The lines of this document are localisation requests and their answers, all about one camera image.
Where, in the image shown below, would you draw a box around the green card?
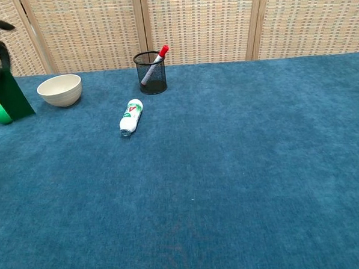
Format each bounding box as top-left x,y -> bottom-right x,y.
0,67 -> 37,123

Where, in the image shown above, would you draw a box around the green foam ball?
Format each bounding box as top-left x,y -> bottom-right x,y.
0,104 -> 14,126

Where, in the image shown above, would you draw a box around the cream bowl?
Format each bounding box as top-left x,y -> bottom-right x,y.
35,73 -> 84,109

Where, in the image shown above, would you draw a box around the white plastic bottle green label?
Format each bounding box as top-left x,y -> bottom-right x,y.
118,98 -> 146,138

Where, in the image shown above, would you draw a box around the red capped white marker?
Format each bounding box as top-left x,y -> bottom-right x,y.
138,44 -> 172,87

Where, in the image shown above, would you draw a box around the black mesh pen holder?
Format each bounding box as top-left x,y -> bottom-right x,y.
132,50 -> 168,96

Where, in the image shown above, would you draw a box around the woven wooden folding screen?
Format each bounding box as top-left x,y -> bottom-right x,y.
0,0 -> 359,81

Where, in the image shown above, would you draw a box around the blue carpet table cloth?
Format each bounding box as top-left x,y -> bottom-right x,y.
0,51 -> 359,269

